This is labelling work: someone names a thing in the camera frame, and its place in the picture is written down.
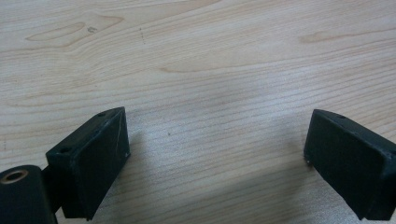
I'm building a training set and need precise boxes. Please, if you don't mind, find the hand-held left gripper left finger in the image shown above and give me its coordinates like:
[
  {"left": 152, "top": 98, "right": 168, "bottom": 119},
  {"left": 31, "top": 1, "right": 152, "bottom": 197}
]
[{"left": 45, "top": 106, "right": 132, "bottom": 221}]

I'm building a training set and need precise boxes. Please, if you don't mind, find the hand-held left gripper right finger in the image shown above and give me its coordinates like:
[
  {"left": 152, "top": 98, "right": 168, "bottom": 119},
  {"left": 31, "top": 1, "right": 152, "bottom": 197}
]
[{"left": 304, "top": 108, "right": 396, "bottom": 221}]

